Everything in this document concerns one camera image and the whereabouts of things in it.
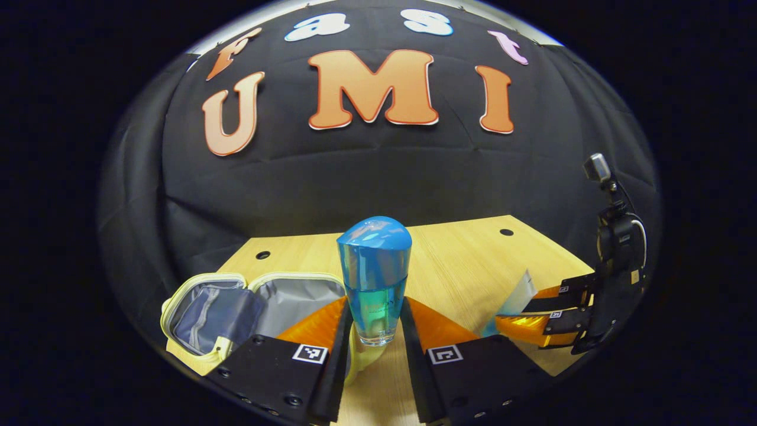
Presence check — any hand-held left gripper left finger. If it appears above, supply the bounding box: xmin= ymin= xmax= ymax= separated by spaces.
xmin=207 ymin=296 xmax=354 ymax=425

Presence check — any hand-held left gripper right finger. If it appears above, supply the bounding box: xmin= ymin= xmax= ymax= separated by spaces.
xmin=400 ymin=296 xmax=554 ymax=425

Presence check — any blue skin care tube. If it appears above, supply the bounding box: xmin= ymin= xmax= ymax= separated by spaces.
xmin=482 ymin=269 xmax=539 ymax=338

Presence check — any pale yellow suitcase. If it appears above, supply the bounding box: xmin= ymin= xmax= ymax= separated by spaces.
xmin=160 ymin=272 xmax=388 ymax=385

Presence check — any blue glass bottle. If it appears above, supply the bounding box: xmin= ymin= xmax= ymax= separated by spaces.
xmin=336 ymin=216 xmax=413 ymax=348

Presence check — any black backdrop cloth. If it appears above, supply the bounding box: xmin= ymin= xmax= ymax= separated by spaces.
xmin=98 ymin=0 xmax=660 ymax=356

